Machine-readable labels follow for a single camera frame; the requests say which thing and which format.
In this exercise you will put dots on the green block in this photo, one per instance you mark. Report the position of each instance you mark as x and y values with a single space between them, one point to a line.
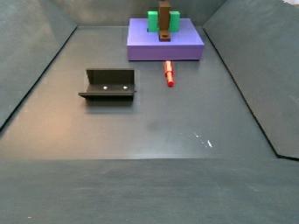
153 26

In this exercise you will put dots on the black metal bracket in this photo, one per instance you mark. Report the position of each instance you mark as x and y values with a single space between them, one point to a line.
110 83

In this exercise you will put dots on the red peg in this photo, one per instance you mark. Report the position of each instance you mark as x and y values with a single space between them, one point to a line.
169 73

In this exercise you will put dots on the brown wooden piece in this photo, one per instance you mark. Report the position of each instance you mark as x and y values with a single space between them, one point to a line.
163 15

